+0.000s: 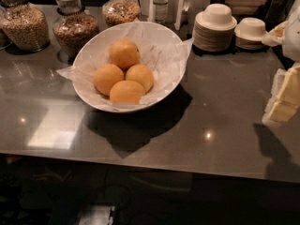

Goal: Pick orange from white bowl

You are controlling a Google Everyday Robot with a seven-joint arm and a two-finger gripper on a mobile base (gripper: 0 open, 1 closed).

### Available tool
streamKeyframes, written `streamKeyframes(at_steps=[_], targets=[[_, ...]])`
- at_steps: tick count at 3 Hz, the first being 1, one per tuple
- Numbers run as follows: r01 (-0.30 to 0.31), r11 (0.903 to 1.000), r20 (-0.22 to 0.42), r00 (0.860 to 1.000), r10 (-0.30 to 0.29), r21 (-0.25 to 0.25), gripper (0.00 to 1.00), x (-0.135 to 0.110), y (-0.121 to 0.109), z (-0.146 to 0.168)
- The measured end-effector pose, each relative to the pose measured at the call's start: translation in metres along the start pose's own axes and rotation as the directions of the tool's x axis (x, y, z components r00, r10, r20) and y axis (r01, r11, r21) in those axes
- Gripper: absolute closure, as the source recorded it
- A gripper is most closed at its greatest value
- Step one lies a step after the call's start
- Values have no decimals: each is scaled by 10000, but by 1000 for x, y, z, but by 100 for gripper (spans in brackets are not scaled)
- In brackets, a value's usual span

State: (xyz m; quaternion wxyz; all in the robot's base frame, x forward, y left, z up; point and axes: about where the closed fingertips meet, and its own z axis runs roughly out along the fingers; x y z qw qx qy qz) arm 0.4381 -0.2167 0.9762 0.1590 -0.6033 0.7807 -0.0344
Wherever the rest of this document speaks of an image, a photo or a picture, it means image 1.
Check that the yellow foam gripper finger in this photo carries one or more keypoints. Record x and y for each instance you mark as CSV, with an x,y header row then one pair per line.
x,y
284,102

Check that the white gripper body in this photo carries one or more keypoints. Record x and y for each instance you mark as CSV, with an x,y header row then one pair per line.
x,y
292,37

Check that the white paper bowl liner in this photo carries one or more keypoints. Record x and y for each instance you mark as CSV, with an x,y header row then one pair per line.
x,y
168,60

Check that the white oval bowl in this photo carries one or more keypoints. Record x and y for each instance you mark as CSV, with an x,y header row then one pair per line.
x,y
93,55

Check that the small stack paper bowls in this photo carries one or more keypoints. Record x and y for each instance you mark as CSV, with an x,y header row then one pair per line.
x,y
249,34

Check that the large stack paper bowls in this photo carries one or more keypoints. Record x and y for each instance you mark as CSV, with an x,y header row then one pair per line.
x,y
213,28

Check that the white upright stand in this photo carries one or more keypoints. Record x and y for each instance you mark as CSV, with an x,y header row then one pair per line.
x,y
176,12

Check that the clear glass bottle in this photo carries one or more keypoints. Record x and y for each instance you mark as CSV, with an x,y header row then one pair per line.
x,y
160,10

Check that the right glass cereal jar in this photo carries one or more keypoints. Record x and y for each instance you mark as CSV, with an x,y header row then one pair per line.
x,y
120,11

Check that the glass cereal jar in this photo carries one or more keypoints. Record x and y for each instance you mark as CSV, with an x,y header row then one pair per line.
x,y
25,26
120,11
74,28

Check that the middle glass cereal jar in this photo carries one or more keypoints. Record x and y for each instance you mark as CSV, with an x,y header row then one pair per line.
x,y
74,28

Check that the left glass cereal jar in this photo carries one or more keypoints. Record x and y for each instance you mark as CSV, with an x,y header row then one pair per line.
x,y
25,26

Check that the far left glass jar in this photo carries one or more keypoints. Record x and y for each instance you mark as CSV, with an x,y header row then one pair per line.
x,y
4,40

